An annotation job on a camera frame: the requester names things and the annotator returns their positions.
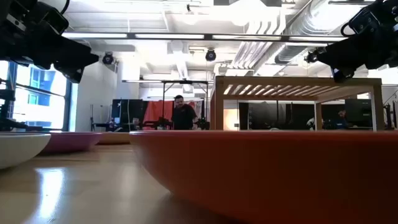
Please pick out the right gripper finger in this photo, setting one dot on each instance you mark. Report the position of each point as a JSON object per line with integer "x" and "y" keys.
{"x": 343, "y": 51}
{"x": 326, "y": 56}

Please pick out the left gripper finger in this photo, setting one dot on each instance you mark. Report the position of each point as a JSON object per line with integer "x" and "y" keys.
{"x": 87, "y": 62}
{"x": 74, "y": 49}

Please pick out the pink plate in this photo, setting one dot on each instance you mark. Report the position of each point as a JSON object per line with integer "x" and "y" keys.
{"x": 71, "y": 141}

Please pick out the pale green plate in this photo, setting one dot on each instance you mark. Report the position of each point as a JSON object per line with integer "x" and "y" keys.
{"x": 18, "y": 149}

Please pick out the orange plate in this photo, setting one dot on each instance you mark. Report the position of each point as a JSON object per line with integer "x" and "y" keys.
{"x": 264, "y": 174}

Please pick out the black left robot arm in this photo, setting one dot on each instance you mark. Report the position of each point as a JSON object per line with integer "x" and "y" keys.
{"x": 12, "y": 9}

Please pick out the wooden slatted shelf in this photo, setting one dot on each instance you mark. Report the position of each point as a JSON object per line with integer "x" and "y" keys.
{"x": 298, "y": 82}

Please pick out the black ceiling spotlight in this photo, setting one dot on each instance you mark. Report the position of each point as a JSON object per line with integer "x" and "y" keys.
{"x": 211, "y": 55}
{"x": 108, "y": 59}
{"x": 311, "y": 57}

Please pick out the thin tripod stand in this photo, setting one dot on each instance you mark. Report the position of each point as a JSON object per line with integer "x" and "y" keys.
{"x": 92, "y": 118}

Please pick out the large window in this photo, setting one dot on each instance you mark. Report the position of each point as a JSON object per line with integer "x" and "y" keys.
{"x": 40, "y": 102}

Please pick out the narrow ceiling light strip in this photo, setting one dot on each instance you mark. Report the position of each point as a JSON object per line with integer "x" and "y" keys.
{"x": 143, "y": 81}

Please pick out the black partition panel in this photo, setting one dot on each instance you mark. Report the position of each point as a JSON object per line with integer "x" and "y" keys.
{"x": 357, "y": 112}
{"x": 267, "y": 115}

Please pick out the black equipment rack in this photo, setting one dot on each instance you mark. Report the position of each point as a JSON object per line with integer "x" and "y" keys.
{"x": 6, "y": 109}

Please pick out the person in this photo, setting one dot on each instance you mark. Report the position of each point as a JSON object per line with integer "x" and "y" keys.
{"x": 311, "y": 123}
{"x": 183, "y": 116}
{"x": 341, "y": 119}

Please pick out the red cloth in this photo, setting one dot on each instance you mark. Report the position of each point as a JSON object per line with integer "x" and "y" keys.
{"x": 157, "y": 110}

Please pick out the long ceiling light bar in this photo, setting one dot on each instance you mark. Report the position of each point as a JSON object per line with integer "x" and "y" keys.
{"x": 171, "y": 36}

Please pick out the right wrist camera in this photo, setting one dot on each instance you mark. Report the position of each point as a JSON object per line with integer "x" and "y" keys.
{"x": 363, "y": 21}

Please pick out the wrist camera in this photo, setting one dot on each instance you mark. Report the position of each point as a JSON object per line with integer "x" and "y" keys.
{"x": 363, "y": 21}
{"x": 53, "y": 18}

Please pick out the silver ventilation duct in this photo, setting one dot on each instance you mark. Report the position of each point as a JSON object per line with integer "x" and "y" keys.
{"x": 311, "y": 21}

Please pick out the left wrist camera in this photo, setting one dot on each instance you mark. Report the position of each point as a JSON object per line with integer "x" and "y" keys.
{"x": 53, "y": 18}

